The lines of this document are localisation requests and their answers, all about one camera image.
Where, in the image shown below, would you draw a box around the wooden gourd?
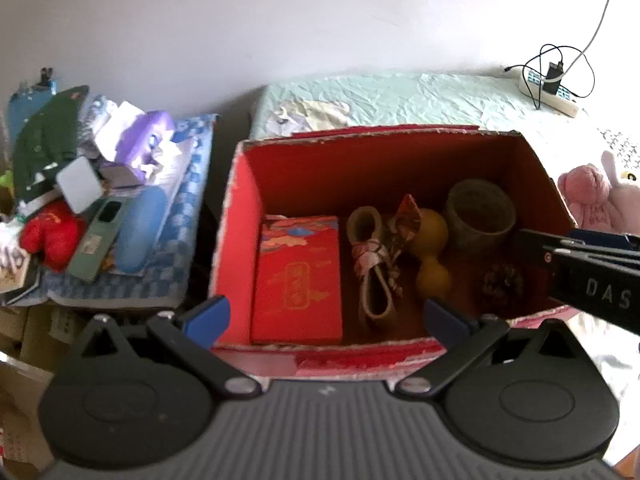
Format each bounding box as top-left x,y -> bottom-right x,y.
411,208 -> 452,299

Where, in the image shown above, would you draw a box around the small red patterned box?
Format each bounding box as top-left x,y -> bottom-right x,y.
250,216 -> 343,344

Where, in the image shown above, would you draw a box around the brown pine cone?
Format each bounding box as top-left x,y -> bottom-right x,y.
478,263 -> 525,312

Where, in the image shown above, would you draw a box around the pink plush rabbit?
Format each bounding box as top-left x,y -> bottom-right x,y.
558,151 -> 639,235

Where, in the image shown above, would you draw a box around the blue checkered cloth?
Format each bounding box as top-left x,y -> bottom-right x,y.
36,114 -> 218,309

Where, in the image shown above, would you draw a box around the blue glasses case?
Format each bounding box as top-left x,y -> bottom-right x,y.
113,186 -> 168,274

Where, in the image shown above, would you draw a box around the brown round cup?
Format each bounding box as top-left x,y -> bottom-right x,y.
445,179 -> 516,252

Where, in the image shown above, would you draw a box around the green phone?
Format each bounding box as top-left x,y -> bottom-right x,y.
66,197 -> 131,283

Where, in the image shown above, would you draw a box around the brown cardboard boxes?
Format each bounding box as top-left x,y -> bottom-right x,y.
1,304 -> 56,479

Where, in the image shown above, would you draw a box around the red plush toy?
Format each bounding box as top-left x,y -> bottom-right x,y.
20,200 -> 87,273

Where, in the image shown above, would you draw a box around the white power strip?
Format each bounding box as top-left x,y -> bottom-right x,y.
518,68 -> 580,118

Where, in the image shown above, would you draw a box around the white square box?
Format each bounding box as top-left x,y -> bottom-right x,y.
55,156 -> 103,214

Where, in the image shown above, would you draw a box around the green bed sheet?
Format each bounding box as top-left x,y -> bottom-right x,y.
250,73 -> 532,140

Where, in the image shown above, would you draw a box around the purple white tissue pack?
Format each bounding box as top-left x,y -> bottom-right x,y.
111,110 -> 175,188

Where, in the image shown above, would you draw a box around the large red cardboard box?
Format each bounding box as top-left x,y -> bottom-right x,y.
212,127 -> 574,377

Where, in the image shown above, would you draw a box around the green cloth item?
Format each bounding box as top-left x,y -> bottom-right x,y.
12,84 -> 90,203

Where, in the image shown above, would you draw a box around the black charger with cable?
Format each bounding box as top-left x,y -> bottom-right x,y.
503,0 -> 626,111

